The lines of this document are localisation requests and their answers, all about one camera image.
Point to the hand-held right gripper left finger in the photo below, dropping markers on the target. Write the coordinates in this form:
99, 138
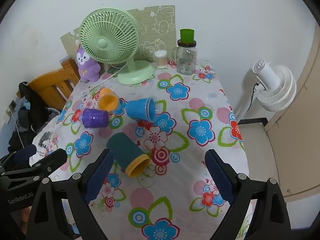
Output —
100, 175

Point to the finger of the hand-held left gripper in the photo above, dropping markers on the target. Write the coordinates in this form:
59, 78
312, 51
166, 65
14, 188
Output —
25, 152
53, 160

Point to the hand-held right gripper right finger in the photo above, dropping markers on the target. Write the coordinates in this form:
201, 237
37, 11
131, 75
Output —
220, 177

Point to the dark teal cup orange rim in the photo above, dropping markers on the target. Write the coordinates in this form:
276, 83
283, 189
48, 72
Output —
125, 152

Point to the purple plastic cup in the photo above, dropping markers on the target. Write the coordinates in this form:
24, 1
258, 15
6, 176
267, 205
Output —
95, 118

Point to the orange plastic cup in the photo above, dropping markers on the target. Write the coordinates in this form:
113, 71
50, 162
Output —
108, 101

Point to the blue plastic cup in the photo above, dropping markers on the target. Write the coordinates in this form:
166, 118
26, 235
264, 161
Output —
138, 108

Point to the green plastic cup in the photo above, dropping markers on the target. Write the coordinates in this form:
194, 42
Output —
187, 35

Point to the white printed cloth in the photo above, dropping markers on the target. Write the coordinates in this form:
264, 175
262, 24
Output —
45, 145

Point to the dark clothing pile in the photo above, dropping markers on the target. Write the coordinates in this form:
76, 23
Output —
30, 115

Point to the floral tablecloth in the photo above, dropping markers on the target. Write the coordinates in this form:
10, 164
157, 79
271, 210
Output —
187, 155

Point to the wooden chair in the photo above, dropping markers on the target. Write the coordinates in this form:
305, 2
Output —
50, 82

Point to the purple plush toy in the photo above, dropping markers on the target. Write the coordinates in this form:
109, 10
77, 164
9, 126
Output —
87, 65

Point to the white standing fan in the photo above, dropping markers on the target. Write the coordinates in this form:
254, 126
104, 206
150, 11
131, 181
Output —
275, 85

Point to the glass jar mug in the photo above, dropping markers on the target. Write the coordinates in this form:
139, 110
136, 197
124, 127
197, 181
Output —
186, 60

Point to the green desk fan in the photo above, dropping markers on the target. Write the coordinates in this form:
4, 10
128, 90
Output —
110, 42

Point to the cotton swab container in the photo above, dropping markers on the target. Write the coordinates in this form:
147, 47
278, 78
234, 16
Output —
161, 60

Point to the cartoon patterned board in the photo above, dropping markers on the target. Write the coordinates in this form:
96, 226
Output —
160, 25

